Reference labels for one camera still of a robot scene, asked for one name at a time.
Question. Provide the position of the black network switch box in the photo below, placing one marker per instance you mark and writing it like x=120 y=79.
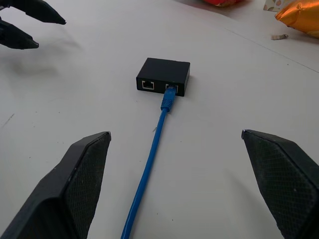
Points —
x=164 y=72

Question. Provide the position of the red and yellow foil balloon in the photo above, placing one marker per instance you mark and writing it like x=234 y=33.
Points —
x=221 y=2

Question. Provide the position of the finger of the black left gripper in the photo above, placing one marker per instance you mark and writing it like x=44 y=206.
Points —
x=37 y=12
x=17 y=37

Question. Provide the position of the orange foil balloon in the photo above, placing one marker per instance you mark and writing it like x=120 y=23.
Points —
x=299 y=17

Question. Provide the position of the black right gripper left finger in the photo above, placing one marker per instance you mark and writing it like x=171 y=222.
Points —
x=59 y=194

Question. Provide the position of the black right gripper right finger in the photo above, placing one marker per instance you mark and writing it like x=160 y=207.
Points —
x=286 y=179

